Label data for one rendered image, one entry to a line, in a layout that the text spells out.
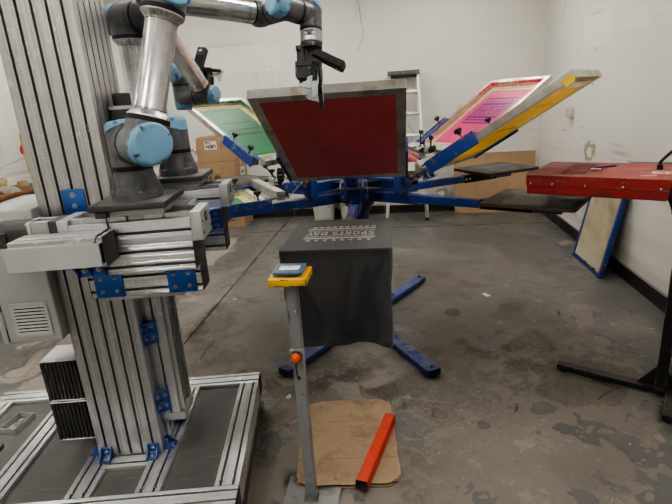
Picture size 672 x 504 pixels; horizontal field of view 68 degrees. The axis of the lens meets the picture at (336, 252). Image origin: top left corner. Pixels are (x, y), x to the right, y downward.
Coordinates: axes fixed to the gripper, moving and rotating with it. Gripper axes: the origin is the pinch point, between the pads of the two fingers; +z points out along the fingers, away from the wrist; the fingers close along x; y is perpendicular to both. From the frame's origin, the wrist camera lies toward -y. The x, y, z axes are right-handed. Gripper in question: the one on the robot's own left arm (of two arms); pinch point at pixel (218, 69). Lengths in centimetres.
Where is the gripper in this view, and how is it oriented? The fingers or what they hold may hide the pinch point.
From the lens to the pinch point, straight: 264.0
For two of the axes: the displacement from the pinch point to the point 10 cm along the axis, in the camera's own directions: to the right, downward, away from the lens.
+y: -0.6, 9.4, 3.4
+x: 9.3, 1.8, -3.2
